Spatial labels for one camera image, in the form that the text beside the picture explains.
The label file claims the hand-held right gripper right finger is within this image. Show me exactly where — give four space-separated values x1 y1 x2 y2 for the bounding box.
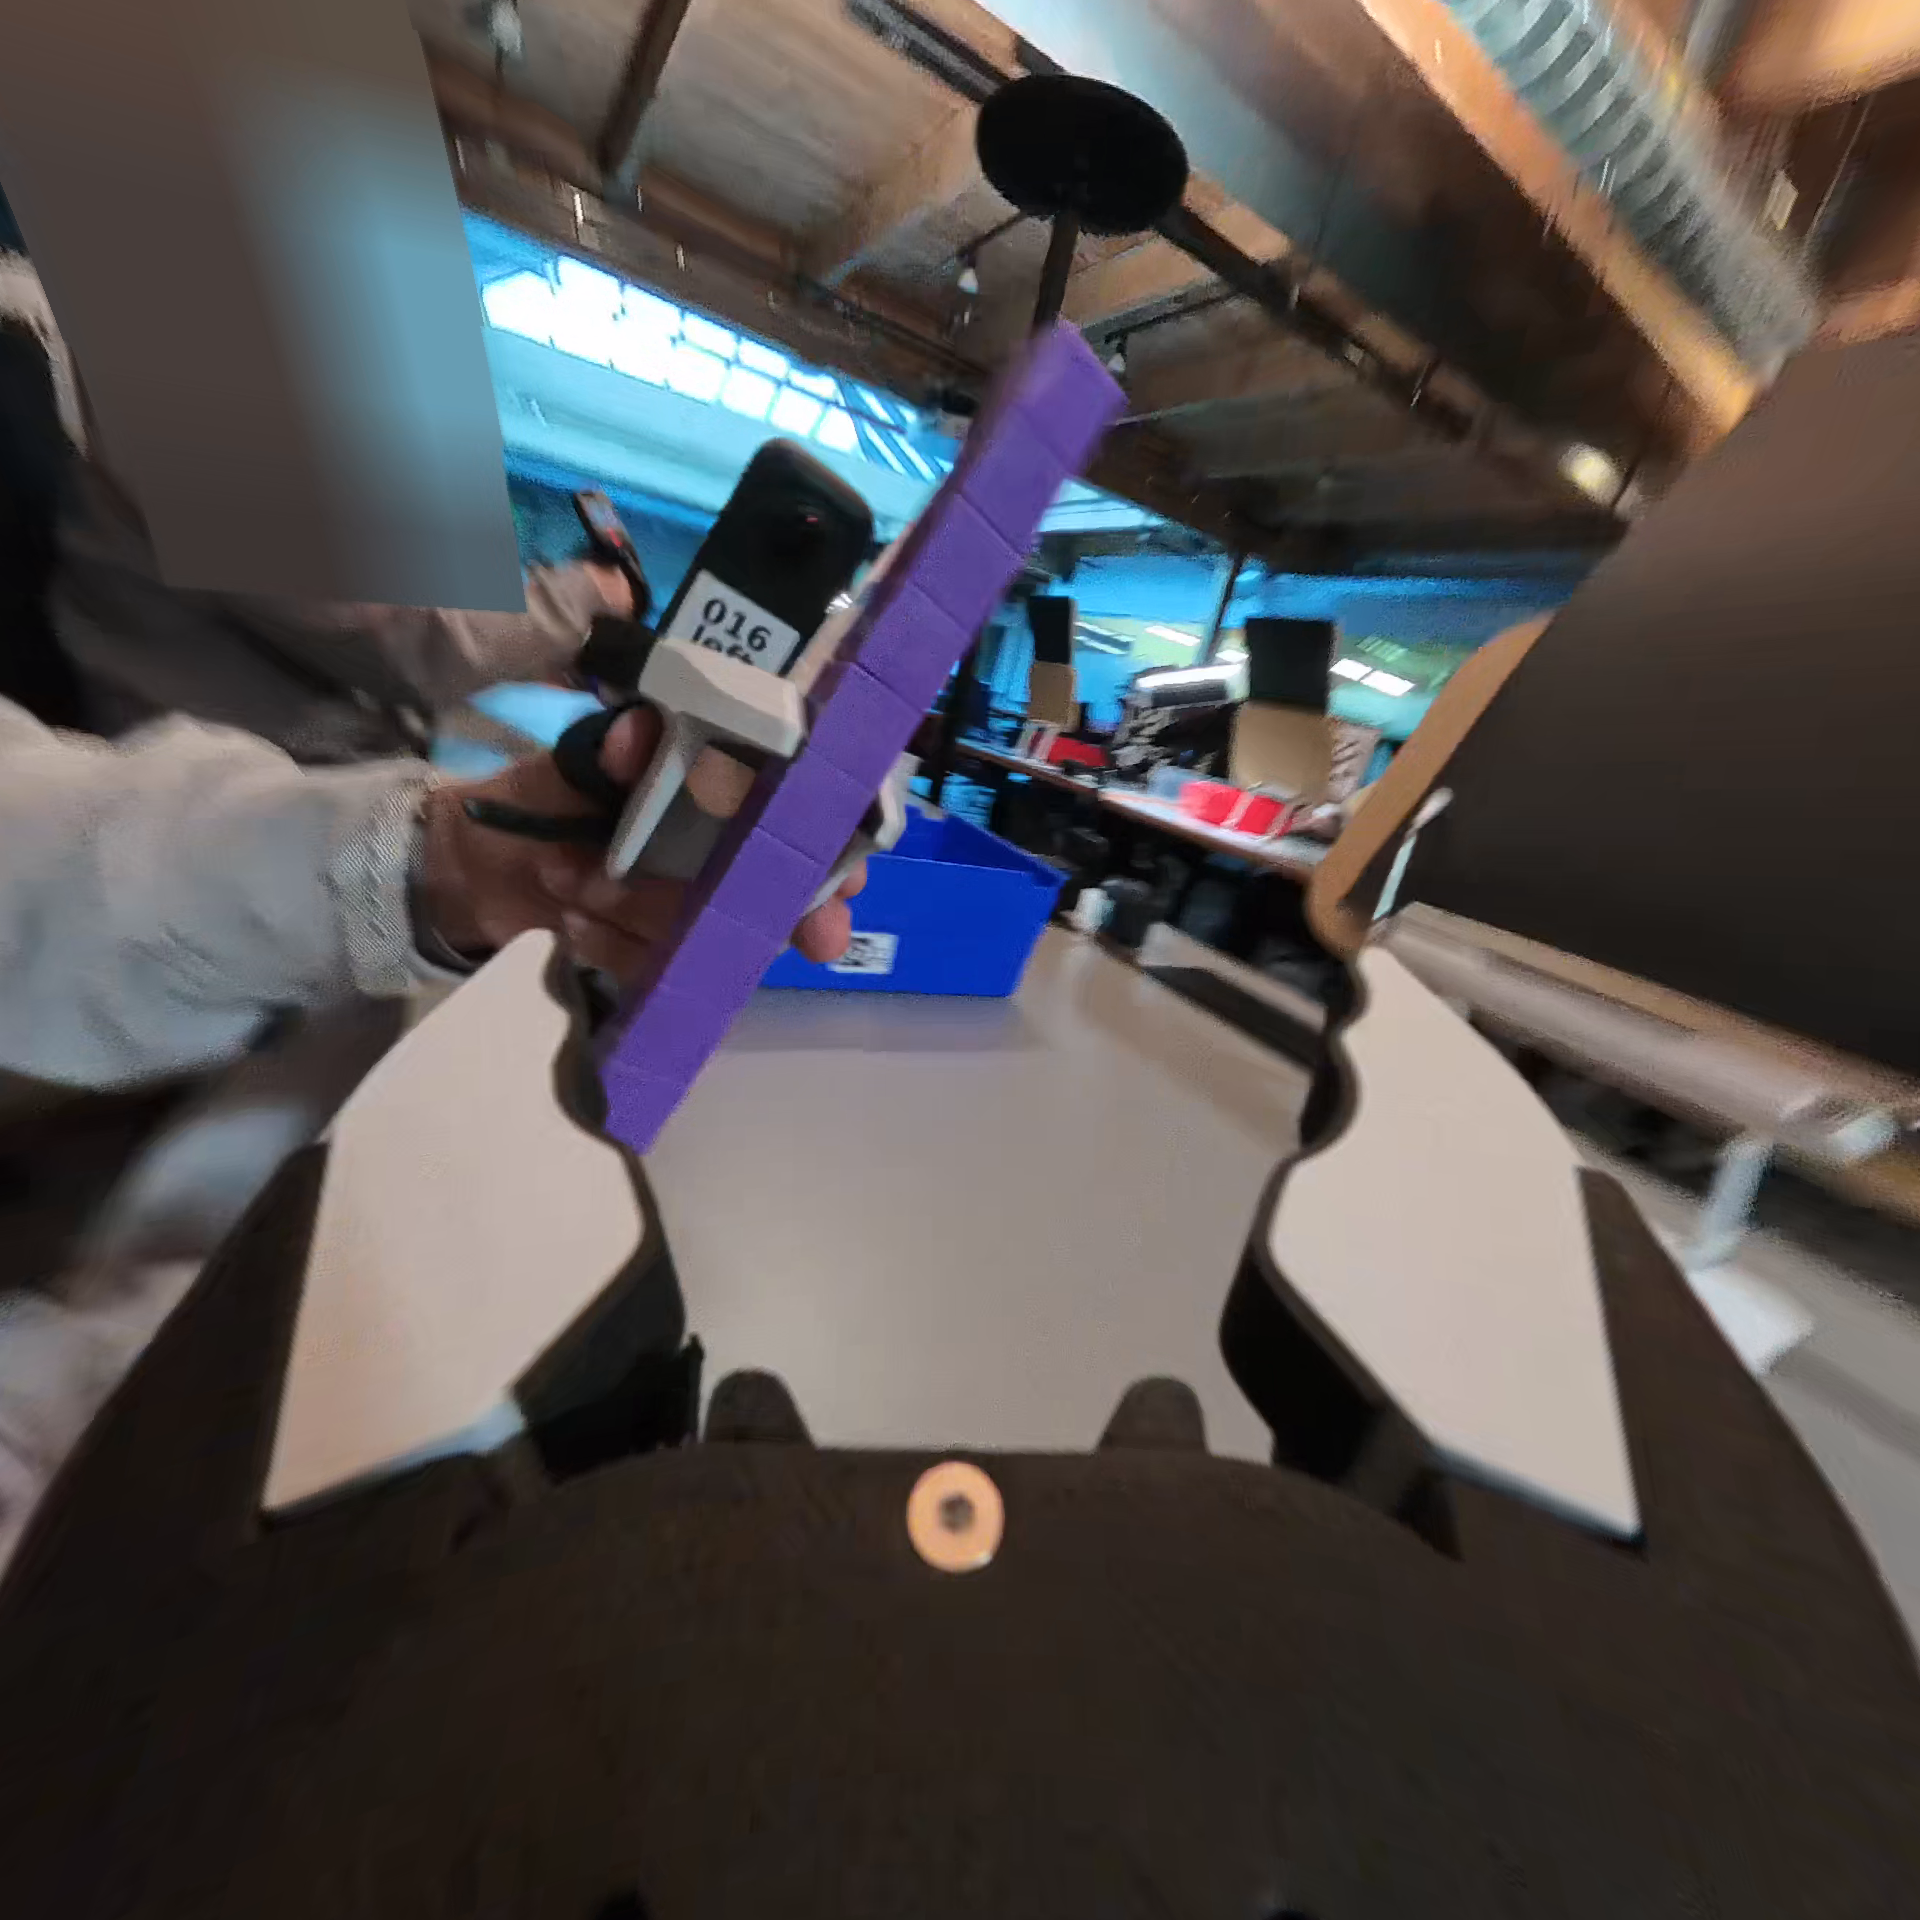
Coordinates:
1215 944 1643 1545

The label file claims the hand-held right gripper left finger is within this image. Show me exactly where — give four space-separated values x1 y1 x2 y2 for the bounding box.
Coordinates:
259 929 707 1518

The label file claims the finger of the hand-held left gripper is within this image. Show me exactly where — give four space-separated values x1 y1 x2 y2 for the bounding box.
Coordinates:
800 750 920 921
603 642 816 886

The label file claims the purple segmented square tube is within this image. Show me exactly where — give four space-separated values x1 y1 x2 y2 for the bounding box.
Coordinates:
591 319 1128 1158

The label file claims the person's left forearm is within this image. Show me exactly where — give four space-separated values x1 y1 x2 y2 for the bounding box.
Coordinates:
0 698 453 1090

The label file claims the person's left hand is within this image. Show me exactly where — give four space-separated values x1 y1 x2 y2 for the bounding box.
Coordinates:
411 705 868 993

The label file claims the blue plastic bin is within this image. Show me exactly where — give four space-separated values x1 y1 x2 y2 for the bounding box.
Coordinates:
757 807 1070 1001

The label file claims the long wooden work table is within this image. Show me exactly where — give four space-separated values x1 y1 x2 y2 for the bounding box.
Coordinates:
957 737 1340 890

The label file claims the white display stand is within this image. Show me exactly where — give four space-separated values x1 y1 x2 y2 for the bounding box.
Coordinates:
1651 1078 1920 1377

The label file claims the black pole with disc top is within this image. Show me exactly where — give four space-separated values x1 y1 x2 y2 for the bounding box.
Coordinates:
976 75 1191 340

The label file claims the wooden backing board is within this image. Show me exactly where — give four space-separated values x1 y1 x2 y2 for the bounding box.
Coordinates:
1303 612 1566 966

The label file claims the black display panel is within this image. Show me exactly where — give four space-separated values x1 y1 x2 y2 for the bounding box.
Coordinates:
1351 322 1920 1078

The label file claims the silver round air duct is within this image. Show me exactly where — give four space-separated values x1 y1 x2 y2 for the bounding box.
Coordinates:
1437 0 1827 358

